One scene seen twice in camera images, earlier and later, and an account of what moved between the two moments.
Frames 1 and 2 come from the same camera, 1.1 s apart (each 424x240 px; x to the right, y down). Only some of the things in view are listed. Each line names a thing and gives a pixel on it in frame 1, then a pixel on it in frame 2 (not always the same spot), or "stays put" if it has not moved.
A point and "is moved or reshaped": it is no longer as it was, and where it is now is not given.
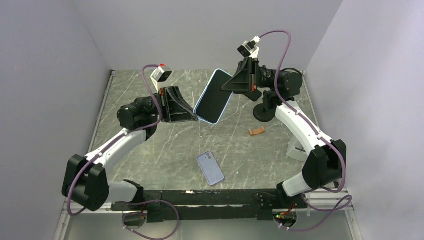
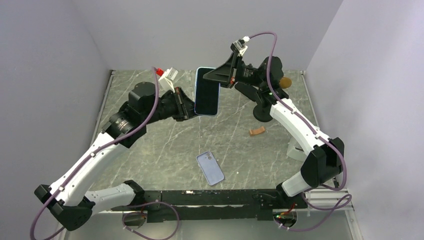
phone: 214,100 is moved or reshaped
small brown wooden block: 255,131 stays put
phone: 210,167 stays put
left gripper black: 174,110 stays put
